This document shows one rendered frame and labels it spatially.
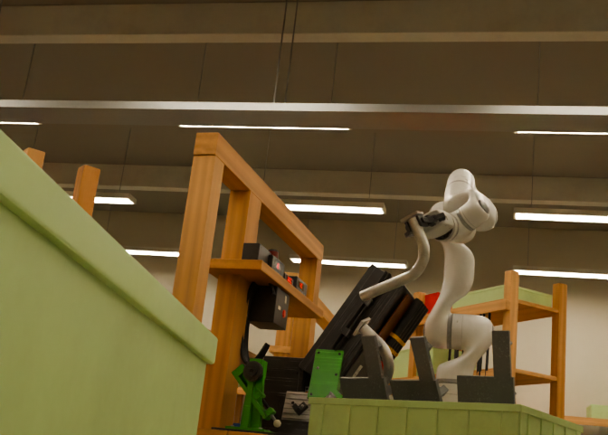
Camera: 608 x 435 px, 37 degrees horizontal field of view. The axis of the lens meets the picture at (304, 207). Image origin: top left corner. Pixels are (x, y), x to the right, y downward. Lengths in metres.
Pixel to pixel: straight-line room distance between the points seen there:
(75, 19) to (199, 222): 5.30
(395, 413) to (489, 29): 5.35
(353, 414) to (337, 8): 5.56
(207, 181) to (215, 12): 4.71
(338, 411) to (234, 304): 1.19
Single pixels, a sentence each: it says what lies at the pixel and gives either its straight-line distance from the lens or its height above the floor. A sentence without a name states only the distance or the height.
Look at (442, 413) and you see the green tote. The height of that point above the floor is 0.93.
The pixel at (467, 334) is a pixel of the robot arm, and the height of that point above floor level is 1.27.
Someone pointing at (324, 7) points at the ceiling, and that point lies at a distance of 7.74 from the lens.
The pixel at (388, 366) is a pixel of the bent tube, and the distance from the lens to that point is 2.57.
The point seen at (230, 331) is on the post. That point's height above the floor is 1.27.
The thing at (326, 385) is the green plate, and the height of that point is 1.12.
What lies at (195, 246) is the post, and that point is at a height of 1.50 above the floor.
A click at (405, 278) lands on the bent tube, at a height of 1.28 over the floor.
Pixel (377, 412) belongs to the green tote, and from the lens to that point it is 2.44.
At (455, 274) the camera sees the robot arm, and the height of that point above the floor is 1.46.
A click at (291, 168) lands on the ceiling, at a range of 11.55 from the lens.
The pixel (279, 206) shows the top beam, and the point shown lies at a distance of 4.05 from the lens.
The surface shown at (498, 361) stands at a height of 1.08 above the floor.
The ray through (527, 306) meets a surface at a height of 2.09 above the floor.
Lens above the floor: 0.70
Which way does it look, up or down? 17 degrees up
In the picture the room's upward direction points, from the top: 6 degrees clockwise
